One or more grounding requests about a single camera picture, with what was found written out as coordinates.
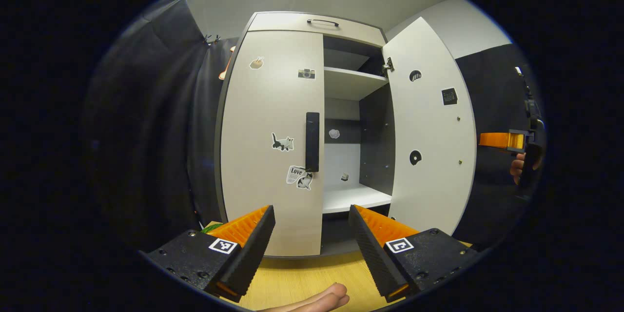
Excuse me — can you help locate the grey double-door shoe cabinet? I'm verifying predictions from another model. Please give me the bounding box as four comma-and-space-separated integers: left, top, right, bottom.
214, 11, 477, 258

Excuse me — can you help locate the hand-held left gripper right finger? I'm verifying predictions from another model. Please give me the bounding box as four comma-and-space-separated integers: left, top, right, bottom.
348, 204, 481, 303

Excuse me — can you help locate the cabinet door with headphone sticker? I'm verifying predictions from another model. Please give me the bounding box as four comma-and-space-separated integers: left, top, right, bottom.
382, 17, 477, 235

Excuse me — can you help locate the cabinet door with camera sticker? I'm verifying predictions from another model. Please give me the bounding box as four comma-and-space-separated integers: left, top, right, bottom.
219, 30, 326, 257

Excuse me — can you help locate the white cabinet shelf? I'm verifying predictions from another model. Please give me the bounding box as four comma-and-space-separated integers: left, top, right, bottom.
322, 184, 393, 214
324, 66, 390, 102

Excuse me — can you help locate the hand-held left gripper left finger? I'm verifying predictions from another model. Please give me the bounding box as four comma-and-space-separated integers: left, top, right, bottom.
145, 205, 276, 303

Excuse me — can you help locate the black door handle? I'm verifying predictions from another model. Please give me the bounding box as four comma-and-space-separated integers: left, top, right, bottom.
306, 112, 320, 173

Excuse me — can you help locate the grey cabinet drawer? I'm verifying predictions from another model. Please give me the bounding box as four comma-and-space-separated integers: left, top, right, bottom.
248, 12, 387, 48

